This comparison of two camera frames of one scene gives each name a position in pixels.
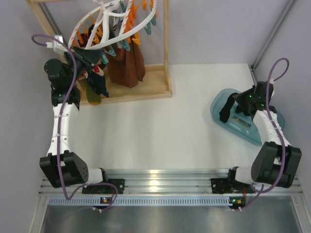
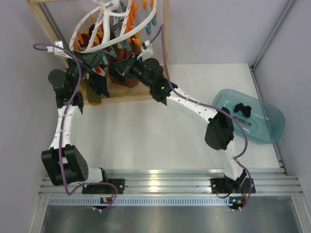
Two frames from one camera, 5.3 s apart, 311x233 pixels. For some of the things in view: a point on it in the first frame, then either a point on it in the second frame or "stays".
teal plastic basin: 238,124 stays
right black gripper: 239,98 → 124,68
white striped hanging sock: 115,23 stays
